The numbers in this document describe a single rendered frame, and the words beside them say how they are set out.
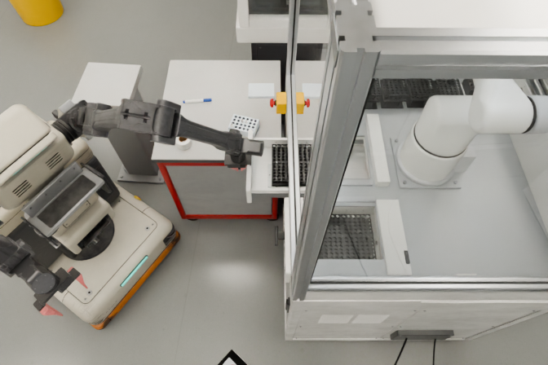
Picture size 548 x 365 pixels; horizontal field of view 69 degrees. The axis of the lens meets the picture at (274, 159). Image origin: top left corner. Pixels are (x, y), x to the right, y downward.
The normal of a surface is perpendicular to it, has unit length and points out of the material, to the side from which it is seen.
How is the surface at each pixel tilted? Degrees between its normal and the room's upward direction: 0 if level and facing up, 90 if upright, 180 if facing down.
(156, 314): 0
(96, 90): 0
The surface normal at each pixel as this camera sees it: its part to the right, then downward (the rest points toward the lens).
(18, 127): 0.57, -0.07
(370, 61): 0.00, 0.84
